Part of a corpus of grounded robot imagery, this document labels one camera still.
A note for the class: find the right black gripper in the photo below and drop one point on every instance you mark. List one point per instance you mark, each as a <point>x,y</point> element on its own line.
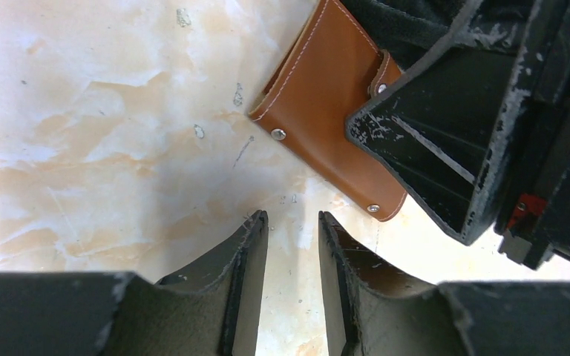
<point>432,129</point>

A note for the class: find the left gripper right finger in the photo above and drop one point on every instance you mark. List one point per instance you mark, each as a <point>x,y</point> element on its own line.
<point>374,308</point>

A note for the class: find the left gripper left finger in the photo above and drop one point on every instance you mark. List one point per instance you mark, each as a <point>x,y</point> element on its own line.
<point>209,307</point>

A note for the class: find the brown leather card holder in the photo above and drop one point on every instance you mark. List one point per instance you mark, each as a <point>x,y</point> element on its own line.
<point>331,71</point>

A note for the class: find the black floral plush blanket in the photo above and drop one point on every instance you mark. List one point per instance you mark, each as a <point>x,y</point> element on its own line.
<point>408,29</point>

